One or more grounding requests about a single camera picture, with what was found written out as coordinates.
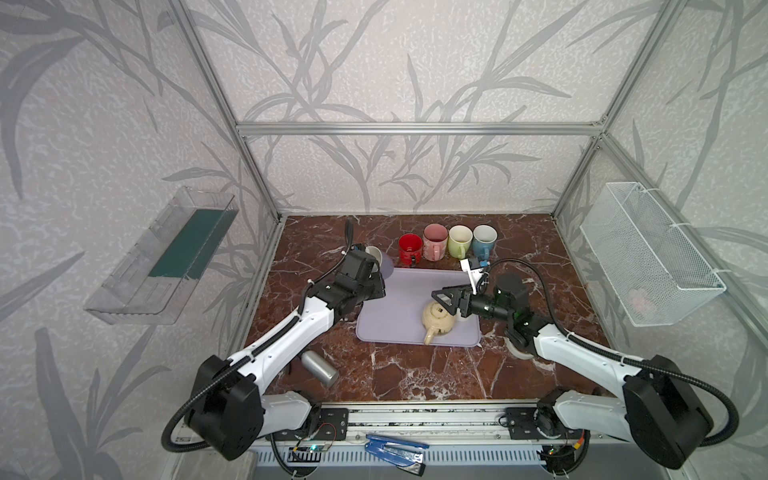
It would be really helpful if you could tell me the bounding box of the purple mug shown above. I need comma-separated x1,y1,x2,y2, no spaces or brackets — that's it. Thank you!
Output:
365,245,394,280

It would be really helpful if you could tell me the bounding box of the light green mug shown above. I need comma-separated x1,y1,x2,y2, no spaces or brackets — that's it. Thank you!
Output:
447,225,473,260

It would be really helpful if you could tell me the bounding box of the red mug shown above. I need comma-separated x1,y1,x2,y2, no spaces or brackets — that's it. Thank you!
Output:
398,233,423,267

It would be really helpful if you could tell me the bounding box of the pink patterned mug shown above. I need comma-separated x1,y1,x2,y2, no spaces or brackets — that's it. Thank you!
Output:
422,223,449,262

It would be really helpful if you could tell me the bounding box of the blue mug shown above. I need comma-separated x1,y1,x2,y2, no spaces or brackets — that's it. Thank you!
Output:
472,225,498,261

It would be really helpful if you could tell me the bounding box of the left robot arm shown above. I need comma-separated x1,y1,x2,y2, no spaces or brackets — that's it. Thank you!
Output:
161,244,385,460

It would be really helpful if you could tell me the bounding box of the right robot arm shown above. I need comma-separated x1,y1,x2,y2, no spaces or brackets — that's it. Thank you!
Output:
431,273,740,469

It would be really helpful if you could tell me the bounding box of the lavender plastic tray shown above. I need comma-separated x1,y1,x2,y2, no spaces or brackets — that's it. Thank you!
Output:
356,268,468,346

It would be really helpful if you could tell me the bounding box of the clear tape roll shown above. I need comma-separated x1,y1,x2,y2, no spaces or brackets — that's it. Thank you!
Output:
504,338,533,360

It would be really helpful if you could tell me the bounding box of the silver metal can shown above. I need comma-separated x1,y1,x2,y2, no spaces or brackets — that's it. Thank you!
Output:
300,350,339,388

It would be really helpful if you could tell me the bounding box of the blue stapler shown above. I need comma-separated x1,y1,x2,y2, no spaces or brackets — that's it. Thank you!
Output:
365,434,429,477

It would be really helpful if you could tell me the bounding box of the green circuit board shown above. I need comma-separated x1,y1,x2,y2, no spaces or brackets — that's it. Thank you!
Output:
288,442,333,463

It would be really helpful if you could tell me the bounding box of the aluminium frame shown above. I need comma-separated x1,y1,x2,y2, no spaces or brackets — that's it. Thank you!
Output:
161,1,767,465

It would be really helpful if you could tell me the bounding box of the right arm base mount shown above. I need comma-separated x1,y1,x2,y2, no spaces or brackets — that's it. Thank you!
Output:
497,404,566,440

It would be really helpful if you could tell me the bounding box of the white wire basket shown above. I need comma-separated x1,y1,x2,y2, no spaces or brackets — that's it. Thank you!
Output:
580,182,727,327

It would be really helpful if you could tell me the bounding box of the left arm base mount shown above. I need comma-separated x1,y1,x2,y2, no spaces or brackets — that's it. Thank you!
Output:
286,407,350,442

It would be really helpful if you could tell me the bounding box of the clear plastic wall bin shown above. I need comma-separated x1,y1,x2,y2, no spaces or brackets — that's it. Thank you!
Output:
84,187,239,325

